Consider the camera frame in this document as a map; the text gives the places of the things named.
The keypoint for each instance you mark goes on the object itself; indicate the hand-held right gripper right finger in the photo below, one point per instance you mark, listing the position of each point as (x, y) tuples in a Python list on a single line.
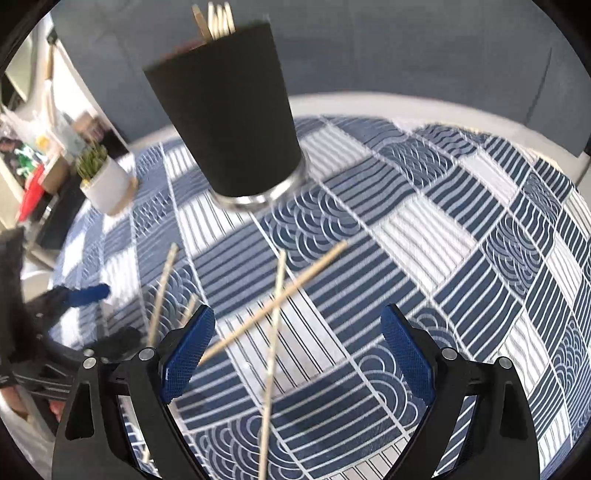
[(411, 355)]

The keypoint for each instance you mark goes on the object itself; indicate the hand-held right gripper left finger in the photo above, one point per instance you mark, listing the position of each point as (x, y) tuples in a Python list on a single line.
[(184, 355)]

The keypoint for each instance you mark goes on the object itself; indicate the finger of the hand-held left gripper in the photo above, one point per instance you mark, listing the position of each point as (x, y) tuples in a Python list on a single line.
[(87, 294), (117, 342)]

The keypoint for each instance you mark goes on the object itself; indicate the black cylindrical utensil holder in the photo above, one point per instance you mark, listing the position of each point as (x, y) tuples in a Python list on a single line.
[(221, 115)]

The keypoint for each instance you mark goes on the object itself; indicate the bunch of wooden chopsticks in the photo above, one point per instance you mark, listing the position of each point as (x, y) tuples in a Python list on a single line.
[(217, 21)]

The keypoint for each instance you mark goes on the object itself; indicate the person's left hand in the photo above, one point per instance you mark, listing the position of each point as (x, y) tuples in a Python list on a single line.
[(13, 401)]

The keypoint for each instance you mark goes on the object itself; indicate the small potted plant white pot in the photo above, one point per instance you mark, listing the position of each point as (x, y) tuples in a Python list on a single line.
[(108, 184)]

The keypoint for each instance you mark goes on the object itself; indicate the red lid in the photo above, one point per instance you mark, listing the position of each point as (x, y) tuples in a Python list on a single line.
[(30, 198)]

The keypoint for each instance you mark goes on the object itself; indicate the wooden coaster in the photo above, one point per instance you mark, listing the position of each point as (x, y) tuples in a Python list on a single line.
[(133, 187)]

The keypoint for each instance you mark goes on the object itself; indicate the blue white patterned tablecloth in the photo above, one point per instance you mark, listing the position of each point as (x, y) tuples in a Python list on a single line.
[(415, 230)]

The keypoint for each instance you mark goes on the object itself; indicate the grey fabric panel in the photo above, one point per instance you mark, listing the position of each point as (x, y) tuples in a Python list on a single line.
[(392, 55)]

